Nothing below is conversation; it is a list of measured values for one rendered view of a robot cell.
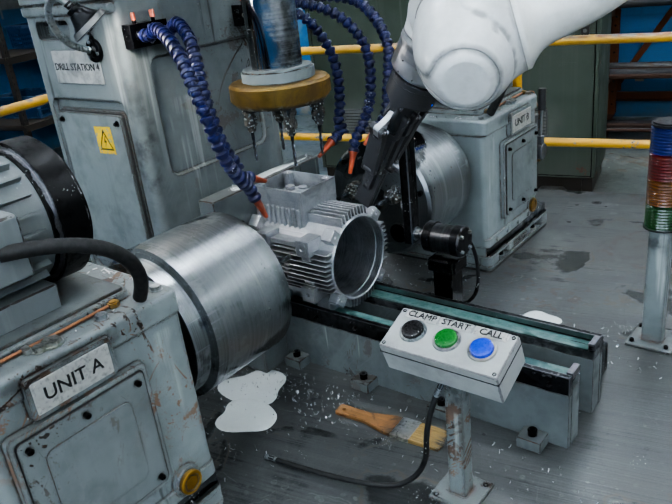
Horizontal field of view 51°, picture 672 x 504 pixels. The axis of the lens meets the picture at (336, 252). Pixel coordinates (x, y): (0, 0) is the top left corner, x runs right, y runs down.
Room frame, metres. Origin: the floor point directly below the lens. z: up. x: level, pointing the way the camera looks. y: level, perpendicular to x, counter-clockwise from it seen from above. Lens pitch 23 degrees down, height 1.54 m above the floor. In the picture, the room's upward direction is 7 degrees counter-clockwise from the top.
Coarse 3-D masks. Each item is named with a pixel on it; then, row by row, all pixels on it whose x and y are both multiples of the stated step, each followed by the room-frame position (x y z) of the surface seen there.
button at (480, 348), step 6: (474, 342) 0.75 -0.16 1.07; (480, 342) 0.74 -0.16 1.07; (486, 342) 0.74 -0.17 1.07; (492, 342) 0.74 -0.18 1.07; (474, 348) 0.74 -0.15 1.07; (480, 348) 0.73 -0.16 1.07; (486, 348) 0.73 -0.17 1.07; (492, 348) 0.73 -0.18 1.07; (474, 354) 0.73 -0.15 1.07; (480, 354) 0.73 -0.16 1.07; (486, 354) 0.73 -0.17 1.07
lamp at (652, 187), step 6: (648, 180) 1.12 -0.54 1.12; (648, 186) 1.12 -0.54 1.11; (654, 186) 1.11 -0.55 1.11; (660, 186) 1.10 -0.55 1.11; (666, 186) 1.09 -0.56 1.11; (648, 192) 1.12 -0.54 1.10; (654, 192) 1.11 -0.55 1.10; (660, 192) 1.10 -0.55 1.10; (666, 192) 1.09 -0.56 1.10; (648, 198) 1.12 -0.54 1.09; (654, 198) 1.11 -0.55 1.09; (660, 198) 1.10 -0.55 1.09; (666, 198) 1.09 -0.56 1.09; (654, 204) 1.11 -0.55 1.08; (660, 204) 1.10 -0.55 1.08; (666, 204) 1.09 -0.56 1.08
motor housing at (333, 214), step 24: (312, 216) 1.19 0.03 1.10; (336, 216) 1.17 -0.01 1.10; (360, 216) 1.19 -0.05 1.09; (288, 240) 1.17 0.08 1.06; (360, 240) 1.27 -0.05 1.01; (384, 240) 1.24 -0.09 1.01; (288, 264) 1.17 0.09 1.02; (312, 264) 1.13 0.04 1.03; (336, 264) 1.28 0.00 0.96; (360, 264) 1.25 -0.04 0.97; (336, 288) 1.12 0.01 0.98; (360, 288) 1.20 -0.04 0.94
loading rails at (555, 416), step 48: (384, 288) 1.22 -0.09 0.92; (288, 336) 1.21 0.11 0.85; (336, 336) 1.13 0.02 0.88; (528, 336) 1.00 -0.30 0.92; (576, 336) 0.98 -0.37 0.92; (384, 384) 1.07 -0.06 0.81; (432, 384) 1.00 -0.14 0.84; (528, 384) 0.89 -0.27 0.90; (576, 384) 0.87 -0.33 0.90; (528, 432) 0.87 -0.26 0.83; (576, 432) 0.88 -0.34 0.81
